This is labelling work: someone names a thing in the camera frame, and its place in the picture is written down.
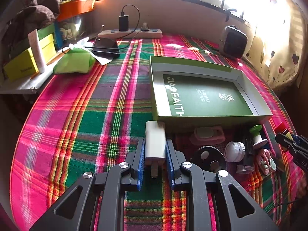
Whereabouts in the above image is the black round disc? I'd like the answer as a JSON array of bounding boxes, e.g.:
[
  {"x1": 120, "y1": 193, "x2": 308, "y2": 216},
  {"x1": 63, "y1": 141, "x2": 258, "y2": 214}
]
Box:
[{"x1": 190, "y1": 146, "x2": 227, "y2": 173}]

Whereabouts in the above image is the white power adapter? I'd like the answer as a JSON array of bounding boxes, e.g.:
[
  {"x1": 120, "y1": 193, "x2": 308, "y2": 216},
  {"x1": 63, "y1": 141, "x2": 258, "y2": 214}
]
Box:
[{"x1": 145, "y1": 121, "x2": 166, "y2": 178}]

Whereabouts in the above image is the pink teal clip case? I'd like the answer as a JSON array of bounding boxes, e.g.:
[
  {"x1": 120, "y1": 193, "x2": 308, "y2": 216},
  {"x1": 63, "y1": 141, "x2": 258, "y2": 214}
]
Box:
[{"x1": 256, "y1": 149, "x2": 277, "y2": 176}]

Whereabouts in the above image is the small white jar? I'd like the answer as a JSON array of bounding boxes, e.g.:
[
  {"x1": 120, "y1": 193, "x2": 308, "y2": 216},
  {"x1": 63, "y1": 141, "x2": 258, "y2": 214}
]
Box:
[{"x1": 224, "y1": 141, "x2": 246, "y2": 163}]

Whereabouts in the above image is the pink soap case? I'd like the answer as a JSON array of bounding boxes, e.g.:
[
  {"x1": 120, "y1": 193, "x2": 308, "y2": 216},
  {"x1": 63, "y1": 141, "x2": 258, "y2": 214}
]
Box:
[{"x1": 189, "y1": 126, "x2": 226, "y2": 146}]

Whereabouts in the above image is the green white spool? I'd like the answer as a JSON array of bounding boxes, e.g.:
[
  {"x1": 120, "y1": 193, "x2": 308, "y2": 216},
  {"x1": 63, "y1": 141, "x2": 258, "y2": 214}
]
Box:
[{"x1": 249, "y1": 125, "x2": 268, "y2": 150}]

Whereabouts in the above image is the green cardboard box tray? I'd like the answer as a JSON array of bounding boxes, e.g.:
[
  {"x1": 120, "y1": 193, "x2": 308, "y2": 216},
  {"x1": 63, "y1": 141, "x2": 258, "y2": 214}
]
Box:
[{"x1": 149, "y1": 56, "x2": 273, "y2": 128}]

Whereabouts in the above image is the plaid tablecloth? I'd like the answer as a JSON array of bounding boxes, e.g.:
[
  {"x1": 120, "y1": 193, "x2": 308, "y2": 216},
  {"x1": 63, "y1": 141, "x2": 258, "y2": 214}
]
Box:
[{"x1": 10, "y1": 35, "x2": 303, "y2": 230}]

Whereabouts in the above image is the heart pattern curtain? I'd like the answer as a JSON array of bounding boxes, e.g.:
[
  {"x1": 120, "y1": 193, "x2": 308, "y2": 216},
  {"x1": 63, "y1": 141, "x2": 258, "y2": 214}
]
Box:
[{"x1": 245, "y1": 0, "x2": 307, "y2": 92}]

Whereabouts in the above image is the black smartphone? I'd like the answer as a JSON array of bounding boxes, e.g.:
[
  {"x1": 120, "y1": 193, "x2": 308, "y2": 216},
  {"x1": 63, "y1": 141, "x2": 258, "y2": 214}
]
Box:
[{"x1": 91, "y1": 37, "x2": 120, "y2": 58}]

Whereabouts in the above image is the white power strip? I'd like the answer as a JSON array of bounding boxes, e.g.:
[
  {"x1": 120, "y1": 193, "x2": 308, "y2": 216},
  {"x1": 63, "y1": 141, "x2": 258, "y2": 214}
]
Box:
[{"x1": 98, "y1": 28, "x2": 163, "y2": 39}]

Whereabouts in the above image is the small grey heater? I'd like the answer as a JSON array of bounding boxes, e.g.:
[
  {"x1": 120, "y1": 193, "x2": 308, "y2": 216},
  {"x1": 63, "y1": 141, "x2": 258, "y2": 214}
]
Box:
[{"x1": 218, "y1": 26, "x2": 248, "y2": 59}]

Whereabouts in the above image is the black charger plug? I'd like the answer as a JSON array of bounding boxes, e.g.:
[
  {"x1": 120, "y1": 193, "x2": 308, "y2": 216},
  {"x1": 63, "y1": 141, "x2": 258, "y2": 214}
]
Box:
[{"x1": 119, "y1": 11, "x2": 129, "y2": 32}]

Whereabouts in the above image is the yellow box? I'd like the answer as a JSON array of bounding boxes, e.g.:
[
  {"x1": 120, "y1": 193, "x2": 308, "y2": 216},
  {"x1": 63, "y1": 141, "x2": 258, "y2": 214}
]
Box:
[{"x1": 4, "y1": 34, "x2": 56, "y2": 81}]

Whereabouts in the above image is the white tube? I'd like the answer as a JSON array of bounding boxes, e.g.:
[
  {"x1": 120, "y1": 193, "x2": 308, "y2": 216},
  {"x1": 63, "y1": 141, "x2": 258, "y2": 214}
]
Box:
[{"x1": 28, "y1": 29, "x2": 47, "y2": 74}]

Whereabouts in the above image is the orange planter box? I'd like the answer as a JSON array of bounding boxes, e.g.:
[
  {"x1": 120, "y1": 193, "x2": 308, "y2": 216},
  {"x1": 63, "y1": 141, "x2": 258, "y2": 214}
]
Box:
[{"x1": 56, "y1": 0, "x2": 102, "y2": 22}]

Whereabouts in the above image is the brown cloth bundle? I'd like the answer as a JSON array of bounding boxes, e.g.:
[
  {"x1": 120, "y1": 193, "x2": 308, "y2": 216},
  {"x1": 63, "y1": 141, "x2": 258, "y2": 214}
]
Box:
[{"x1": 2, "y1": 0, "x2": 60, "y2": 45}]

